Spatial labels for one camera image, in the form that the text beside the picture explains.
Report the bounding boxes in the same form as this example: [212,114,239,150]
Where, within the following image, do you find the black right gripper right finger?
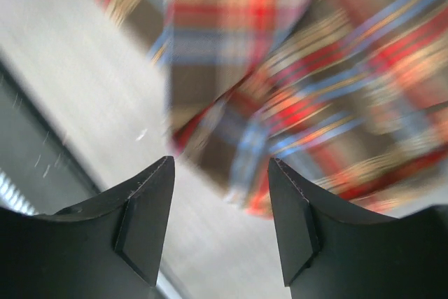
[268,159,447,298]

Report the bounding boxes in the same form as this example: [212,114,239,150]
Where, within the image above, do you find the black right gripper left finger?
[1,156,175,298]

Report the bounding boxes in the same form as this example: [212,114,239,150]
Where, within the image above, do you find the red brown plaid shirt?
[95,0,447,218]

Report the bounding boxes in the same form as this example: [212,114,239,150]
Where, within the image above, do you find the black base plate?
[1,65,99,214]

